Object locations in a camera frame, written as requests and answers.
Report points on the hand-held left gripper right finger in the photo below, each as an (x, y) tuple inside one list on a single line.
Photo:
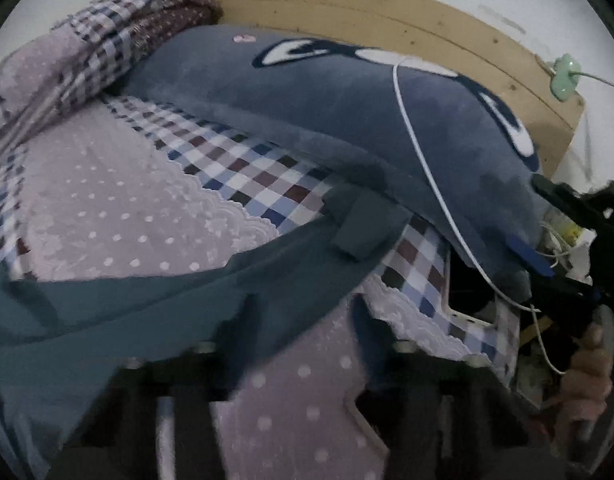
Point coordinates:
[(369, 345)]

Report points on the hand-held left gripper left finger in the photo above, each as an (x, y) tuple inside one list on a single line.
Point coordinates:
[(239, 345)]

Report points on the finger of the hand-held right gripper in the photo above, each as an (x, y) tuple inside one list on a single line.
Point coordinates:
[(529, 255), (557, 195)]

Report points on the teal shirt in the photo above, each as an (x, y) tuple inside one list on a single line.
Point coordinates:
[(137, 300)]

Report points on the person's right hand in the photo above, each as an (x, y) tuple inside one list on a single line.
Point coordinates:
[(584, 385)]

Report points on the yellow green packet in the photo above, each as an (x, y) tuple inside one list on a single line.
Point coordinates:
[(569, 232)]

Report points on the checked dotted bed sheet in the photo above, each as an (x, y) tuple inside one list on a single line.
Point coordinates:
[(112, 200)]

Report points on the blue plush whale pillow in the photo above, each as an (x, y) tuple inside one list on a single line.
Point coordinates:
[(337, 110)]

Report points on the wooden headboard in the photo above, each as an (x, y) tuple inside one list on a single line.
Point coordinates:
[(387, 10)]

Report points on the checked patchwork quilt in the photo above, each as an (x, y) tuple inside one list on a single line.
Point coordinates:
[(52, 60)]

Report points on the green wall hook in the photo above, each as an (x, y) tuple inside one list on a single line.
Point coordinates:
[(562, 75)]

